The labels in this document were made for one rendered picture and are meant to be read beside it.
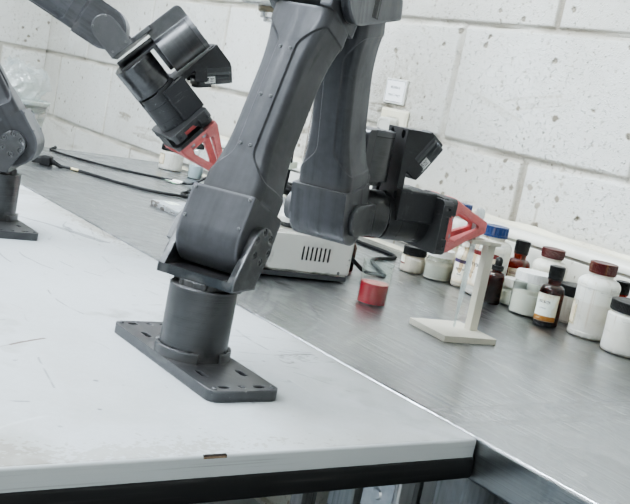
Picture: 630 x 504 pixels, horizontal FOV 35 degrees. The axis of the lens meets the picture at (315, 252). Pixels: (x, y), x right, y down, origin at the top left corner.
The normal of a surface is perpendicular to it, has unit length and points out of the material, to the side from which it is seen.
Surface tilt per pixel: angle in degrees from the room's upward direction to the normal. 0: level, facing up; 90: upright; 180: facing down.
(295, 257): 90
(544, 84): 90
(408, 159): 91
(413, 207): 91
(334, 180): 102
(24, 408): 0
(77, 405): 0
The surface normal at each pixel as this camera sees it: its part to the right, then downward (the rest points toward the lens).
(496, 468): -0.80, -0.07
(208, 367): 0.19, -0.97
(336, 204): -0.48, 0.26
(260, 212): 0.87, 0.24
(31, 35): 0.56, 0.24
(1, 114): 0.15, 0.15
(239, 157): -0.34, -0.32
